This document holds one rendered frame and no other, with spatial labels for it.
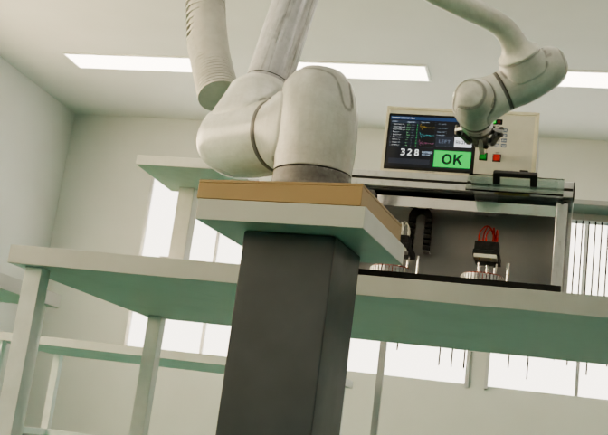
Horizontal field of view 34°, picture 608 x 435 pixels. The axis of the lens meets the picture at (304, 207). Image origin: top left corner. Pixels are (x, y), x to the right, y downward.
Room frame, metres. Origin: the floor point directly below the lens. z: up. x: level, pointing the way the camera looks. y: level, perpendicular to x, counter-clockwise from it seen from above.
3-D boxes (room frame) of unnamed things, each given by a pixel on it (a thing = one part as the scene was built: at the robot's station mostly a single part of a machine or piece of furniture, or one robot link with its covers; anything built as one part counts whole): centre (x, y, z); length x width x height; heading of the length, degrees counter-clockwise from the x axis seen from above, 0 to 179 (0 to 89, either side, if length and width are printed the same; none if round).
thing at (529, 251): (2.87, -0.43, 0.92); 0.66 x 0.01 x 0.30; 75
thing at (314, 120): (1.91, 0.00, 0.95); 0.18 x 0.16 x 0.22; 45
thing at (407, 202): (2.72, -0.40, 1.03); 0.62 x 0.01 x 0.03; 75
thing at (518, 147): (2.94, -0.46, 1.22); 0.44 x 0.39 x 0.20; 75
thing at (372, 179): (2.94, -0.45, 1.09); 0.68 x 0.44 x 0.05; 75
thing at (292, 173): (1.90, -0.03, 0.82); 0.22 x 0.18 x 0.06; 76
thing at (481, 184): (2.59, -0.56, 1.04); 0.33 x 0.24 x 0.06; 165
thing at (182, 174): (3.42, 0.36, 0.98); 0.37 x 0.35 x 0.46; 75
